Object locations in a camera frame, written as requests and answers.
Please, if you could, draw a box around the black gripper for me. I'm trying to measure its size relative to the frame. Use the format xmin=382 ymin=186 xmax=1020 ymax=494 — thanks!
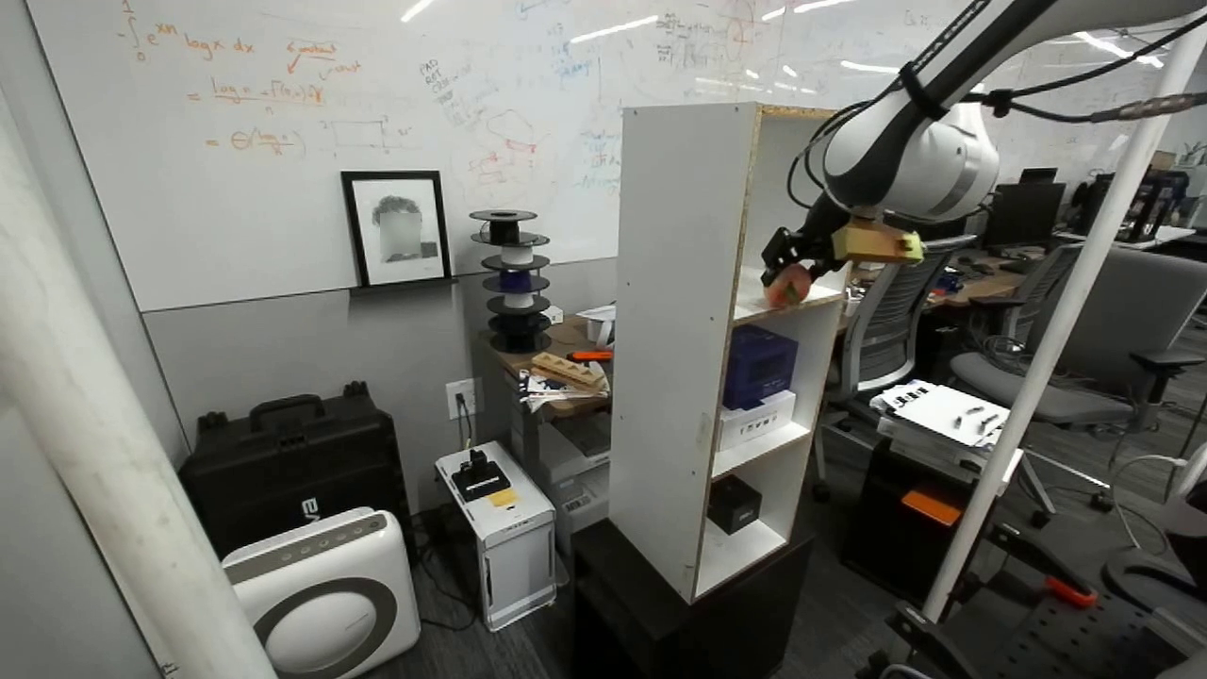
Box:
xmin=758 ymin=186 xmax=875 ymax=295

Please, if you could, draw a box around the peach plushie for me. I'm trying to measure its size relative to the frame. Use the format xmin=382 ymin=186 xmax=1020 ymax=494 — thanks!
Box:
xmin=765 ymin=261 xmax=820 ymax=314

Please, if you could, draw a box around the white shelf unit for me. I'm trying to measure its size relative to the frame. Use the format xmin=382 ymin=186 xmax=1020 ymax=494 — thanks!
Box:
xmin=607 ymin=100 xmax=888 ymax=606

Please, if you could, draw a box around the grey mesh office chair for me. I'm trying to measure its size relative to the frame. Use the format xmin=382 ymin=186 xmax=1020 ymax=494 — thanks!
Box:
xmin=835 ymin=228 xmax=981 ymax=407

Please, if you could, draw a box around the blue box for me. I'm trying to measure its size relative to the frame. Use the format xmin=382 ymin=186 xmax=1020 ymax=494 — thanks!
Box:
xmin=719 ymin=323 xmax=801 ymax=416

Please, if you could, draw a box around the white flat box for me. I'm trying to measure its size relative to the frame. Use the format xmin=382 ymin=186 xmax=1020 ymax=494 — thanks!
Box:
xmin=716 ymin=383 xmax=801 ymax=451

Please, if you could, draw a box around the brown wooden desk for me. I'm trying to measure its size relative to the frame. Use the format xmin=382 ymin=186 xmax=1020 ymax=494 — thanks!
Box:
xmin=928 ymin=262 xmax=1030 ymax=314

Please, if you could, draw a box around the white tray with tools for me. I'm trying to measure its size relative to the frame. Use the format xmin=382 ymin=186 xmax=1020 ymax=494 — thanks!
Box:
xmin=866 ymin=375 xmax=1015 ymax=451

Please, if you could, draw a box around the white mug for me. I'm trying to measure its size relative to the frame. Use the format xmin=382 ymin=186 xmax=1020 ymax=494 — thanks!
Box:
xmin=575 ymin=300 xmax=617 ymax=348

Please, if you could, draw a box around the black computer monitor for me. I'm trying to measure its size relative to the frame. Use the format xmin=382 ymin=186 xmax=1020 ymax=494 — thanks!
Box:
xmin=976 ymin=176 xmax=1073 ymax=251

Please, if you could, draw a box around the small black box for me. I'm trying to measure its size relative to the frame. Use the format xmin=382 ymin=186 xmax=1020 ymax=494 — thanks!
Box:
xmin=707 ymin=471 xmax=765 ymax=536

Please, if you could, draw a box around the wooden block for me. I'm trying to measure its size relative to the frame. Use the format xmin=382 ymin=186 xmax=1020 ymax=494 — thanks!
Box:
xmin=529 ymin=350 xmax=612 ymax=387

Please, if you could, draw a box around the slim white pole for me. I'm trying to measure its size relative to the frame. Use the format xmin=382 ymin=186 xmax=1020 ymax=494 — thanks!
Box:
xmin=922 ymin=17 xmax=1207 ymax=627

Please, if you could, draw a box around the black crate with orange label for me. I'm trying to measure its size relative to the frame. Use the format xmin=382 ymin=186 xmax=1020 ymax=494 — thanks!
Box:
xmin=839 ymin=427 xmax=1030 ymax=606

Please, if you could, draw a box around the blue filament spool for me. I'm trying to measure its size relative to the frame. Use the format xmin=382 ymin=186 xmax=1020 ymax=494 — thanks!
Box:
xmin=479 ymin=256 xmax=553 ymax=305

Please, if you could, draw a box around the empty grey spool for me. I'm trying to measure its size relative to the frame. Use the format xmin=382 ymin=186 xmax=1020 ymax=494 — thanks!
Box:
xmin=470 ymin=228 xmax=553 ymax=270

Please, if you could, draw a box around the crumpled white paper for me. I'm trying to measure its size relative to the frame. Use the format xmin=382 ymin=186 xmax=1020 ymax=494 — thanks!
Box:
xmin=512 ymin=368 xmax=576 ymax=419

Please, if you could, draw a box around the black filament spool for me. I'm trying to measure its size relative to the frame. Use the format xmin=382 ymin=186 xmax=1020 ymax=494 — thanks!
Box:
xmin=482 ymin=296 xmax=553 ymax=359

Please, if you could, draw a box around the grey desk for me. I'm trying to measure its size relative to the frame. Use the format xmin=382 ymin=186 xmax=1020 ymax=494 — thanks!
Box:
xmin=482 ymin=316 xmax=617 ymax=539

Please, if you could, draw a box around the empty black spool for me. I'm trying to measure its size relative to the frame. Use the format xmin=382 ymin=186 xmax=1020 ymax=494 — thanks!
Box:
xmin=469 ymin=208 xmax=541 ymax=246

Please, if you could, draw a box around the large grey office chair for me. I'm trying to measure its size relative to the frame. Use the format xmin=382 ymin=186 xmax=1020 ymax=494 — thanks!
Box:
xmin=947 ymin=241 xmax=1207 ymax=521

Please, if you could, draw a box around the black cabinet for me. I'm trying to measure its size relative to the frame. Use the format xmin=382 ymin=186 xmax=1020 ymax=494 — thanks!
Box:
xmin=568 ymin=518 xmax=814 ymax=679

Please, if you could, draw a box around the framed portrait picture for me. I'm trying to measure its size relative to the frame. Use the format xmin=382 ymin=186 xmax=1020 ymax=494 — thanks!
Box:
xmin=341 ymin=168 xmax=458 ymax=295

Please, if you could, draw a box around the white mini tower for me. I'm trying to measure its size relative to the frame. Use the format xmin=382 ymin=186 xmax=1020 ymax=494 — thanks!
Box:
xmin=435 ymin=438 xmax=563 ymax=637

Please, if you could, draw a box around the black pole base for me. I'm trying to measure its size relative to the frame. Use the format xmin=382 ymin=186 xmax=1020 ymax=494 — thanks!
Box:
xmin=860 ymin=579 xmax=1207 ymax=679

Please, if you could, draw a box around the black hard case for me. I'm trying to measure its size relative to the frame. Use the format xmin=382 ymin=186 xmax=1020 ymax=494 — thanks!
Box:
xmin=175 ymin=382 xmax=414 ymax=560

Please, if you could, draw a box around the whiteboard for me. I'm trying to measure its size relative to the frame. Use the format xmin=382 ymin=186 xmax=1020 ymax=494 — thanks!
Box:
xmin=18 ymin=0 xmax=1207 ymax=316

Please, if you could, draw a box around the white air purifier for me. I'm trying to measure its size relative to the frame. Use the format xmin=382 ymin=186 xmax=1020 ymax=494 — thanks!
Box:
xmin=218 ymin=506 xmax=426 ymax=679

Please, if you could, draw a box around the thick white pole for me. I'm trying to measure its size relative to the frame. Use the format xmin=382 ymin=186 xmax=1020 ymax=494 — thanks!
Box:
xmin=0 ymin=99 xmax=279 ymax=679

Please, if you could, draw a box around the tan wrist camera mount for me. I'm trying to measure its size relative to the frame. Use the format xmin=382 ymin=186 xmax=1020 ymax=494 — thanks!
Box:
xmin=831 ymin=215 xmax=932 ymax=266

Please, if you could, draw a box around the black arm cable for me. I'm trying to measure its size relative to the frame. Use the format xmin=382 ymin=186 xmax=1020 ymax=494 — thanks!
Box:
xmin=964 ymin=45 xmax=1207 ymax=128

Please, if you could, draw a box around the white wall outlet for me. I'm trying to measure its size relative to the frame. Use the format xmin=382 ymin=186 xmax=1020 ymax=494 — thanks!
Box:
xmin=441 ymin=375 xmax=482 ymax=422

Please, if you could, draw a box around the black device with handle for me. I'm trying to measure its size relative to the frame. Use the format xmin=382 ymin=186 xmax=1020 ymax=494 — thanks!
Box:
xmin=449 ymin=445 xmax=518 ymax=506

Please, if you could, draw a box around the orange handled tool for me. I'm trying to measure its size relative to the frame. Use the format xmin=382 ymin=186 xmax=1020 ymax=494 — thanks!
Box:
xmin=983 ymin=521 xmax=1103 ymax=611

